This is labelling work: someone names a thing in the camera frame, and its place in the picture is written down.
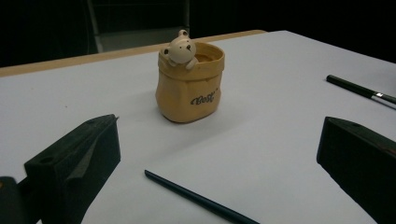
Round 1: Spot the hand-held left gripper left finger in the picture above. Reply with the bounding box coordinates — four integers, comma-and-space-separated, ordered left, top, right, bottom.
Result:
23, 114, 121, 224

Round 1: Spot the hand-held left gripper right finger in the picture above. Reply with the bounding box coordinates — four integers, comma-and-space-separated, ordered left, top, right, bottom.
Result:
316, 116, 396, 224

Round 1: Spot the plain black pen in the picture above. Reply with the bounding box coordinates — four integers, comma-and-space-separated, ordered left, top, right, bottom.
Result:
144, 169, 261, 224

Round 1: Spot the yellow ceramic bear pot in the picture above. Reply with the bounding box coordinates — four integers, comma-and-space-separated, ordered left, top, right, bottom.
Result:
155, 29, 226, 124

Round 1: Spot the black pen with silver band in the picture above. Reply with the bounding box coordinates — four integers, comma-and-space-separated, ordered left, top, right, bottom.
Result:
325, 74, 396, 110

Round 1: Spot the white table sheet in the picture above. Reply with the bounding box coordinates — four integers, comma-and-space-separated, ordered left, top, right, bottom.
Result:
0, 30, 396, 224

